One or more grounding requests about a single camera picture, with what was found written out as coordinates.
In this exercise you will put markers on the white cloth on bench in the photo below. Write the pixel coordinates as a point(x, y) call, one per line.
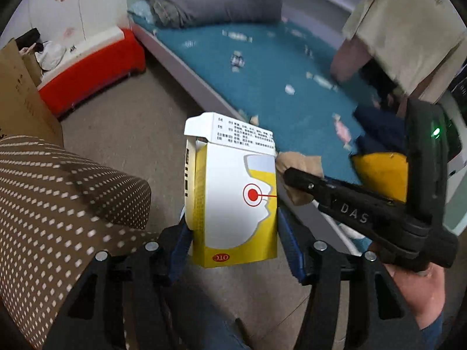
point(51, 55)

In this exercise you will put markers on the brown polka dot tablecloth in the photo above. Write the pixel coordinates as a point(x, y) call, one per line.
point(58, 210)

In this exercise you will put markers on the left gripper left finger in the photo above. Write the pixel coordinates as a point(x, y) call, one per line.
point(122, 302)

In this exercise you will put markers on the brown cardboard box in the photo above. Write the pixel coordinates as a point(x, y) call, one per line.
point(21, 108)

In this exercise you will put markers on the teal quilted bed mattress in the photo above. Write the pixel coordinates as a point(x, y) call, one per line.
point(274, 74)

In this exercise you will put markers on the beige hanging cloth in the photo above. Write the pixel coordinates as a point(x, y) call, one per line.
point(420, 44)

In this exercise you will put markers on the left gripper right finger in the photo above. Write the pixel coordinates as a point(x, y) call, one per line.
point(378, 315)

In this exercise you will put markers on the yellow white medicine box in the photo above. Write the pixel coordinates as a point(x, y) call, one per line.
point(230, 191)

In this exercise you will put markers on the yellow pillow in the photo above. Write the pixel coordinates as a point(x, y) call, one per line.
point(383, 173)

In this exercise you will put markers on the right hand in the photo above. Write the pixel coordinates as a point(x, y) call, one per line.
point(425, 293)

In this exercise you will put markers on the blue jeans leg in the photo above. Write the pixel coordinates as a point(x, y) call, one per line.
point(200, 323)

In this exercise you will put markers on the dark blue clothing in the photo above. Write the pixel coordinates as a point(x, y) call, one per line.
point(384, 132)

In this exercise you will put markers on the red bench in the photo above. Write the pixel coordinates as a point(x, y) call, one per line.
point(90, 71)

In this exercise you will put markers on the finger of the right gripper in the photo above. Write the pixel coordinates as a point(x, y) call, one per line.
point(323, 190)

